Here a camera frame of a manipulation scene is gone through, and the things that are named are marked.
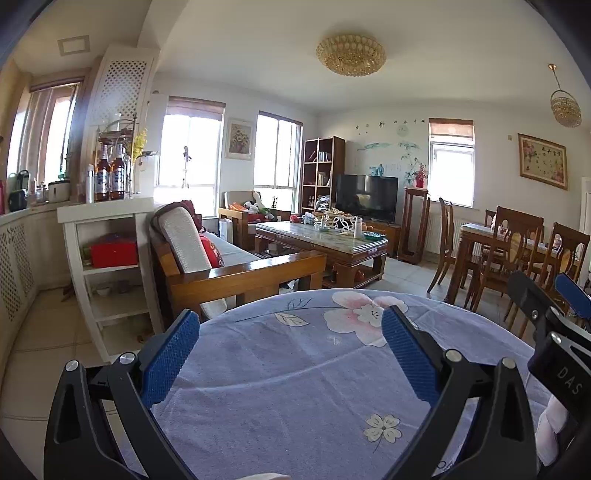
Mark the wooden dining chair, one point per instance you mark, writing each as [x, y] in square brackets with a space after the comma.
[489, 217]
[572, 240]
[517, 217]
[448, 219]

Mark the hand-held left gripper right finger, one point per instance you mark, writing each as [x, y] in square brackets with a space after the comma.
[411, 355]

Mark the wooden television stand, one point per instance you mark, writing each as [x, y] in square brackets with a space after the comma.
[392, 237]

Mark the white lattice counter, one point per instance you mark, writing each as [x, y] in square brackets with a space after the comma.
[18, 267]

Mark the framed sunflower picture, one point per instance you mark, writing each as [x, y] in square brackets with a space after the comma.
[239, 139]

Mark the wooden bookshelf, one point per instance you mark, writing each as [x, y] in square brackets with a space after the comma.
[339, 152]

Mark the ceiling vent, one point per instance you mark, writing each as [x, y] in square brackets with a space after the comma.
[74, 46]

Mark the wooden dining table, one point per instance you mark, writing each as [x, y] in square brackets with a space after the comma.
[475, 230]

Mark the round wall clock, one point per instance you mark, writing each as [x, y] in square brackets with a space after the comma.
[403, 130]

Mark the white appliance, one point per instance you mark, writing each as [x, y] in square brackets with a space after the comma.
[60, 191]

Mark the potted plant in red pot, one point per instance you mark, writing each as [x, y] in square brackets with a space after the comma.
[419, 182]

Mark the framed floral painting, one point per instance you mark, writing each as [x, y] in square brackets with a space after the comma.
[542, 161]

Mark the wooden armchair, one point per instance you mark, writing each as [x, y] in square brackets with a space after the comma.
[229, 219]

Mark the crystal pendant lamp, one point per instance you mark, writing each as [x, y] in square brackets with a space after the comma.
[565, 107]

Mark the green tray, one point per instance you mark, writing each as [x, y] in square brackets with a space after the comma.
[375, 236]

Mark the person's right hand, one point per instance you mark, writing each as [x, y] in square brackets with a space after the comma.
[551, 434]

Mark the plush toy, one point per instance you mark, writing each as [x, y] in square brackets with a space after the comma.
[253, 206]

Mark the tall wooden plant stand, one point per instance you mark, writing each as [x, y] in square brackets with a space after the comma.
[415, 194]

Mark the white thermos bottle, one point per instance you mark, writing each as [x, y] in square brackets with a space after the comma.
[90, 187]

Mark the black television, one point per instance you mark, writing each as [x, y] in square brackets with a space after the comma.
[367, 196]

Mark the wooden coffee table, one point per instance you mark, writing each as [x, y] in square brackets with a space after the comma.
[318, 234]

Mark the tripod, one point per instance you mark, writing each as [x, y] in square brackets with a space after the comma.
[186, 153]

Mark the wooden sofa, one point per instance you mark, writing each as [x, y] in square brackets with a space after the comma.
[249, 272]

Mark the crystal ceiling lamp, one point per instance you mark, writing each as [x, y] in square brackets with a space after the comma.
[351, 54]

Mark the yellow flowers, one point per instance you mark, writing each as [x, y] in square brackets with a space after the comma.
[140, 143]

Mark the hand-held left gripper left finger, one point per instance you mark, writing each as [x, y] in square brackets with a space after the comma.
[170, 360]

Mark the brown beer bottle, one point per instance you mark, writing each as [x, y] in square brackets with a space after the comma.
[102, 184]
[117, 182]

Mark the white lattice column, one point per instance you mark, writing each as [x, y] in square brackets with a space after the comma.
[122, 85]

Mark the tall balcony window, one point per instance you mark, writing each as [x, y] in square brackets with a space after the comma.
[51, 138]

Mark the white shelf unit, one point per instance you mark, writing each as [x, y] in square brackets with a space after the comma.
[106, 207]

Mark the white radiator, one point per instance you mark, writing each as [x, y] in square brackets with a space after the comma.
[434, 233]

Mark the red cushion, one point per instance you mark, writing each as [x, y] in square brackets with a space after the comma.
[212, 251]

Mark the black appliance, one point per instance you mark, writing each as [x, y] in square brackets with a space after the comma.
[18, 201]

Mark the white bag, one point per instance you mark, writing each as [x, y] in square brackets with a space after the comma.
[226, 230]

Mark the white sofa back cushion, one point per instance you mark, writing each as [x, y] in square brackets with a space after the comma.
[182, 237]

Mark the dark red throw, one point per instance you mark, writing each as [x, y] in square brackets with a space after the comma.
[191, 210]

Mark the red box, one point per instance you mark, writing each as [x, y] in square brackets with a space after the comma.
[114, 254]

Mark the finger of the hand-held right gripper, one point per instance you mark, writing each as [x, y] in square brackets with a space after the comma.
[575, 295]
[531, 304]

